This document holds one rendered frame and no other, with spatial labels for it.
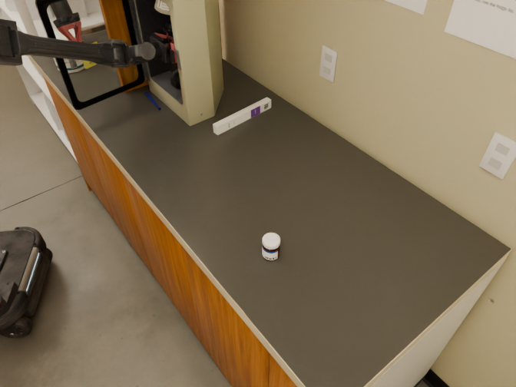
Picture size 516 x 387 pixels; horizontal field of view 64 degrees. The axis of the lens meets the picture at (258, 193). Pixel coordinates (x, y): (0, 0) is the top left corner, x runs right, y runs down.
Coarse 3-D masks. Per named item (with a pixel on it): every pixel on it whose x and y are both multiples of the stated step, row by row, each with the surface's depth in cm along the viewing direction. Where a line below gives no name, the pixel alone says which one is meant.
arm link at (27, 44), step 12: (12, 24) 108; (12, 36) 110; (24, 36) 110; (36, 36) 113; (12, 48) 111; (24, 48) 110; (36, 48) 113; (48, 48) 116; (60, 48) 119; (72, 48) 122; (84, 48) 126; (96, 48) 129; (108, 48) 133; (120, 48) 137; (0, 60) 106; (12, 60) 109; (84, 60) 131; (96, 60) 131; (108, 60) 134; (120, 60) 138
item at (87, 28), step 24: (72, 0) 133; (96, 0) 139; (120, 0) 144; (72, 24) 137; (96, 24) 143; (120, 24) 149; (72, 72) 145; (96, 72) 152; (120, 72) 158; (96, 96) 157
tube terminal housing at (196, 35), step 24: (168, 0) 126; (192, 0) 128; (216, 0) 146; (192, 24) 132; (216, 24) 149; (192, 48) 137; (216, 48) 153; (192, 72) 143; (216, 72) 156; (168, 96) 160; (192, 96) 148; (216, 96) 160; (192, 120) 155
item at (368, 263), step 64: (128, 128) 155; (192, 128) 155; (256, 128) 155; (320, 128) 155; (192, 192) 131; (256, 192) 131; (320, 192) 131; (384, 192) 131; (192, 256) 117; (256, 256) 113; (320, 256) 113; (384, 256) 113; (448, 256) 113; (256, 320) 100; (320, 320) 100; (384, 320) 100; (320, 384) 89
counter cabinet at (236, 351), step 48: (96, 144) 175; (96, 192) 242; (144, 240) 184; (192, 288) 148; (480, 288) 119; (240, 336) 124; (432, 336) 113; (240, 384) 154; (288, 384) 107; (384, 384) 106
